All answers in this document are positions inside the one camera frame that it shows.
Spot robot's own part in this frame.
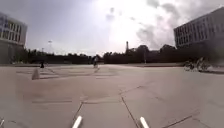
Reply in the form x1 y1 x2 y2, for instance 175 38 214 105
139 116 150 128
71 115 83 128

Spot lamp pole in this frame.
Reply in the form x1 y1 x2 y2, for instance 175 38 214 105
47 40 53 54

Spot grey paved square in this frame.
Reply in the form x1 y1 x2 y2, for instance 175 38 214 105
0 63 224 128

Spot grey building with window grid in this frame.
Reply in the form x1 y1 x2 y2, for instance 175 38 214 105
173 6 224 63

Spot pale building with window rows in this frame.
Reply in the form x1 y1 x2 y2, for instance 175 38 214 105
0 12 29 65

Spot row of dark trees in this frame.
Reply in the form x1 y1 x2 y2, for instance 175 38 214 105
23 44 188 65

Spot tall thin tower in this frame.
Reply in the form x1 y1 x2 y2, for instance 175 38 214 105
125 40 130 54

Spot row of parked bicycles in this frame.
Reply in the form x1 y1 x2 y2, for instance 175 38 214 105
183 57 214 72

